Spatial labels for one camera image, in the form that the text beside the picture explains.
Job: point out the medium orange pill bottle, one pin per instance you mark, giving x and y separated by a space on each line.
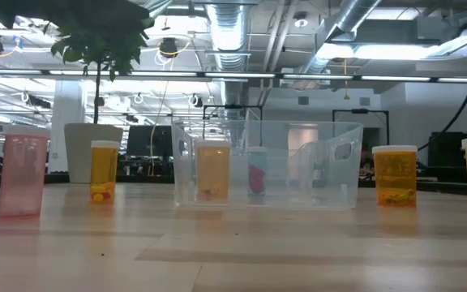
213 170

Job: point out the teal bottle with red pills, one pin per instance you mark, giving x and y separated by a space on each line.
257 178

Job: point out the small amber pill bottle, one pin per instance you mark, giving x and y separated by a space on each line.
104 170

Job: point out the large orange pill bottle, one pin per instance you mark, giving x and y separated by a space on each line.
395 178

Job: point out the large pink pill bottle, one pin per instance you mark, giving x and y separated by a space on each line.
22 174

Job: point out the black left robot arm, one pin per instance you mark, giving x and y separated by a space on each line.
55 10

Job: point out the clear plastic bin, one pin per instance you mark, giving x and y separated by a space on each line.
290 190

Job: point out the black monitor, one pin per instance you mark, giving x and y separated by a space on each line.
162 138

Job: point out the beige plant pot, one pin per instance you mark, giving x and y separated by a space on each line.
77 154

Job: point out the green leafy tree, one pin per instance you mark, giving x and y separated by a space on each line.
108 44

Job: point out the white building column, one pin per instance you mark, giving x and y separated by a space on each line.
61 121

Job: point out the black cabinet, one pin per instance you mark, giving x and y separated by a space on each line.
444 154

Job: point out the black stand frame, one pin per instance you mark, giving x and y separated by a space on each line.
359 110
233 106

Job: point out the silver round air duct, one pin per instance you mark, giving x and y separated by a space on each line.
227 32

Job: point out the silver spiral air duct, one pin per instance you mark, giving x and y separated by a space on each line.
355 12

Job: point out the grey rectangular air duct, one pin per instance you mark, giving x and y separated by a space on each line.
399 30

